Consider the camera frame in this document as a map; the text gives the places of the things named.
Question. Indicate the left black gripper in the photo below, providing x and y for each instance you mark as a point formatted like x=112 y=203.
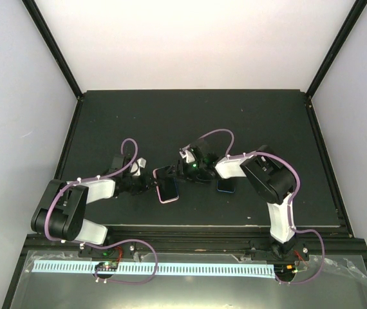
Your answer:
x=146 y=184

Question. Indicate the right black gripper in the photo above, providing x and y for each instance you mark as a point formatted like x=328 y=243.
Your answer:
x=178 y=171

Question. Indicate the pink phone case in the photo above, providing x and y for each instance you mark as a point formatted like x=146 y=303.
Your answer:
x=159 y=180

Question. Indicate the blue smartphone black screen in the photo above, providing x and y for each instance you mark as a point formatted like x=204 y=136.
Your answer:
x=226 y=185

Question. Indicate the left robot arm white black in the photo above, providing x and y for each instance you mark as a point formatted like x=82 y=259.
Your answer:
x=61 y=210

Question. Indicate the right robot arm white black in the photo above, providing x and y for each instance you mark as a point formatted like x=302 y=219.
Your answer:
x=273 y=179

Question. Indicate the left circuit board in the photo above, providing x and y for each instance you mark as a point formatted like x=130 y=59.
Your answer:
x=106 y=266

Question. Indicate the circuit board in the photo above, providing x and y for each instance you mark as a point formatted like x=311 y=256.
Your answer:
x=286 y=269
x=106 y=266

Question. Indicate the right circuit board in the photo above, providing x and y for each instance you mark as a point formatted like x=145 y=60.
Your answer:
x=286 y=269

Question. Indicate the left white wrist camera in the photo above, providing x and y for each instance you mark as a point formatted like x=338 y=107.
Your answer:
x=137 y=168

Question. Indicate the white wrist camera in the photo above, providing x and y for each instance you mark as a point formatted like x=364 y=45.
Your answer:
x=137 y=168
x=187 y=155

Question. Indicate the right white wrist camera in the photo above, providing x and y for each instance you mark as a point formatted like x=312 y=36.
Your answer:
x=187 y=155

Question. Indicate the black aluminium frame rail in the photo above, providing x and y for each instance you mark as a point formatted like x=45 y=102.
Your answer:
x=257 y=246

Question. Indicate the white slotted cable duct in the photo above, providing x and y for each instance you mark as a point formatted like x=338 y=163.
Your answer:
x=159 y=269

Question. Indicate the left black frame post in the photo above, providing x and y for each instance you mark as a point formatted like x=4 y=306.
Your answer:
x=47 y=36

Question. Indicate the black frame post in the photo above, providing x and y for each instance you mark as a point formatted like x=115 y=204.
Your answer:
x=339 y=41
x=47 y=36

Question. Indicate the right black frame post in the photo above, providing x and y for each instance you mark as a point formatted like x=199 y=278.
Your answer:
x=339 y=41

